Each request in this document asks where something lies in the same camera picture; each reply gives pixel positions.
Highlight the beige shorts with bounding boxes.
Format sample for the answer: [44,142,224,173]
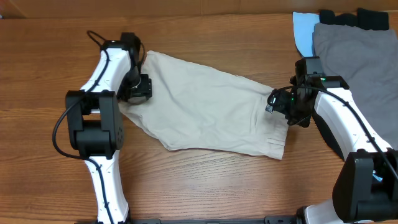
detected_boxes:
[119,51,288,159]

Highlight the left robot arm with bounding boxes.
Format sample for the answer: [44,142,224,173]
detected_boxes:
[64,37,152,223]

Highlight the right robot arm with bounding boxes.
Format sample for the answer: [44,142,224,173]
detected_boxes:
[266,75,397,223]

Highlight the light blue garment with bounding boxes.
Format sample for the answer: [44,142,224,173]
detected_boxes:
[292,12,320,57]

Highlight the grey shorts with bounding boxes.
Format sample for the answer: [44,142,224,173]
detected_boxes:
[313,23,397,149]

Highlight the black garment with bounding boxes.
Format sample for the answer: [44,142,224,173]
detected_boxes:
[312,7,390,159]

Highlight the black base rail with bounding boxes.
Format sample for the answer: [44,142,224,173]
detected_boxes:
[131,215,302,224]

